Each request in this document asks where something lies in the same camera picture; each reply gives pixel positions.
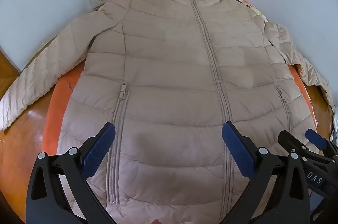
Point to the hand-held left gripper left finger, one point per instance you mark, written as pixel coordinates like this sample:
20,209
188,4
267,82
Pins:
96,150

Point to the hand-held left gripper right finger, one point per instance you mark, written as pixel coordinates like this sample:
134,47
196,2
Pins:
237,150

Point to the orange floral cloth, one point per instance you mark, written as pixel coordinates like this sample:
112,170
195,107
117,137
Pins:
56,108

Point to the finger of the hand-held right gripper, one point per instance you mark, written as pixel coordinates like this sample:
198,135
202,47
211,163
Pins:
289,142
315,138

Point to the beige puffer jacket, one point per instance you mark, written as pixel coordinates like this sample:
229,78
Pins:
171,68

